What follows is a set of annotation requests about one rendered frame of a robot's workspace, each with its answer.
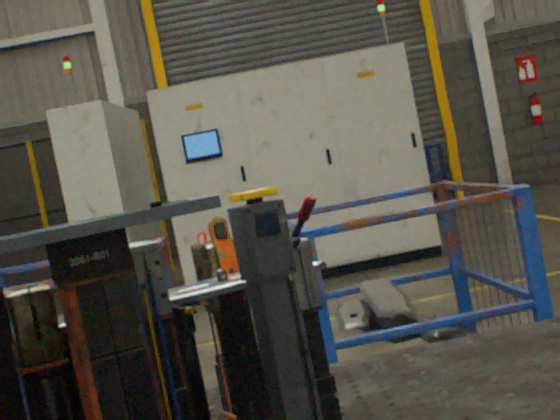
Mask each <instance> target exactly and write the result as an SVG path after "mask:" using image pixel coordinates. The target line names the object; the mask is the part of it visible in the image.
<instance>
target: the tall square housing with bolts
mask: <svg viewBox="0 0 560 420"><path fill-rule="evenodd" d="M129 245H130V249H131V258H132V263H133V269H132V270H133V273H132V274H131V275H132V280H133V284H134V289H135V293H136V297H137V301H138V306H139V310H140V319H141V327H142V331H143V333H144V337H145V341H146V344H145V345H143V346H146V347H147V350H148V355H149V364H150V368H151V373H152V376H153V381H154V385H155V390H156V394H157V399H158V408H159V412H160V416H161V420H194V417H193V412H192V408H191V403H190V399H189V394H188V390H187V387H186V386H184V383H183V379H182V374H181V370H180V365H179V361H178V356H177V348H176V344H175V339H174V335H173V330H172V326H171V321H170V318H172V317H175V315H174V312H173V311H172V307H171V302H170V298H169V293H168V284H167V281H166V276H165V272H164V267H163V263H162V258H161V254H160V249H159V241H138V242H134V243H130V244H129Z"/></svg>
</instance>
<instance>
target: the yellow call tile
mask: <svg viewBox="0 0 560 420"><path fill-rule="evenodd" d="M278 193H279V191H278V187H277V186H272V187H265V188H259V189H255V190H250V191H247V192H238V193H233V194H230V195H228V198H229V201H230V202H237V201H246V203H247V205H251V204H256V203H260V202H264V201H263V197H266V196H270V195H275V194H278Z"/></svg>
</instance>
